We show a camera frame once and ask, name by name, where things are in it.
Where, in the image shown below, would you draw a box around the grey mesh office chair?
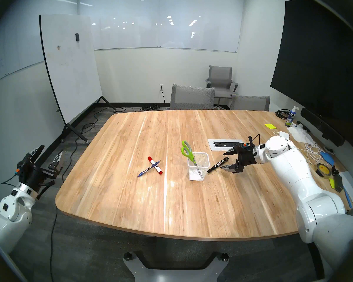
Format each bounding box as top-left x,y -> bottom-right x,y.
230,94 -> 270,112
170,84 -> 216,110

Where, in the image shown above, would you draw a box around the black video sound bar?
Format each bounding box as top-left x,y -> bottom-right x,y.
300,108 -> 345,147

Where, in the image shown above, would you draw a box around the silver table power outlet panel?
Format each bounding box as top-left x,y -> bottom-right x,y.
208,139 -> 244,151

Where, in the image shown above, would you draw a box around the red capped whiteboard marker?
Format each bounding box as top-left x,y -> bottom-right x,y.
147,156 -> 163,175

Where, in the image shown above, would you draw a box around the blue flat disc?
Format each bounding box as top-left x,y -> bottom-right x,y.
320,151 -> 336,165

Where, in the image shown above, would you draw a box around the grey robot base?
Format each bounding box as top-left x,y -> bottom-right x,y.
123,251 -> 230,282

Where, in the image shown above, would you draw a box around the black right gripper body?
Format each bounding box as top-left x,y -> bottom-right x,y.
235,151 -> 258,174

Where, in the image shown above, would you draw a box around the white charging cable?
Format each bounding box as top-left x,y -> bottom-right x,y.
272,130 -> 327,166

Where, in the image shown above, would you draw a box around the rolling white whiteboard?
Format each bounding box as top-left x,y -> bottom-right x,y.
39,14 -> 116,145

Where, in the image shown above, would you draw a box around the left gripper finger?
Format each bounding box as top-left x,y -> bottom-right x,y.
49,150 -> 64,177
26,145 -> 44,164

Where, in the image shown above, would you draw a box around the white mesh pen holder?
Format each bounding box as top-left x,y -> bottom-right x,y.
187,152 -> 210,181

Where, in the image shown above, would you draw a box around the long black floor cable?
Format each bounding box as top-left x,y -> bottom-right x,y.
49,107 -> 127,282

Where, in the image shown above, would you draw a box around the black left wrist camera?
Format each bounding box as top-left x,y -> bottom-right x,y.
16,160 -> 30,176

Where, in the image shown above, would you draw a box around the whiteboard cleaner spray bottle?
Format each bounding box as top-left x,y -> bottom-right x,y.
285,106 -> 299,127

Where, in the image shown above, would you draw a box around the large black wall screen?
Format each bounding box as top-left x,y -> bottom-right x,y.
270,0 -> 353,151

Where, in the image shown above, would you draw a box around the yellow and black pad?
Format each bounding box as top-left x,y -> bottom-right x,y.
329,174 -> 344,193

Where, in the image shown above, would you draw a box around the green handled scissors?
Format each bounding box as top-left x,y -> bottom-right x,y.
181,140 -> 200,169

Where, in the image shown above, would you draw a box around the black permanent marker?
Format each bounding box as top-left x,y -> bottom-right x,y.
207,157 -> 229,173

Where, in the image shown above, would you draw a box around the grey office chair with armrests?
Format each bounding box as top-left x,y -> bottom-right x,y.
205,65 -> 239,109

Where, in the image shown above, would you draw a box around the blue ballpoint pen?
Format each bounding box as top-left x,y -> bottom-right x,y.
137,160 -> 161,178

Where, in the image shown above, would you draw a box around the wall whiteboard with blue writing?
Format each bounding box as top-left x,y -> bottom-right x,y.
0,0 -> 78,87

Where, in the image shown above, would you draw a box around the blue stick tool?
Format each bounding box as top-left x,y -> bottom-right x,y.
343,187 -> 353,209

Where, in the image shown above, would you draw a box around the wide glass wall whiteboard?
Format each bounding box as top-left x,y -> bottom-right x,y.
78,0 -> 244,53

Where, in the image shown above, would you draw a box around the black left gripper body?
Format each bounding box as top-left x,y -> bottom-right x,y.
19,164 -> 55,199

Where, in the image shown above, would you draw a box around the white paper sheet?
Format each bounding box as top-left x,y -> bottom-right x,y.
338,171 -> 353,207

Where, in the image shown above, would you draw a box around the yellow tape roll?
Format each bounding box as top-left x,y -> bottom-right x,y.
316,163 -> 332,177

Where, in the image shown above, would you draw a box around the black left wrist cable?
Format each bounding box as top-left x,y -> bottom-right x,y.
1,170 -> 21,186

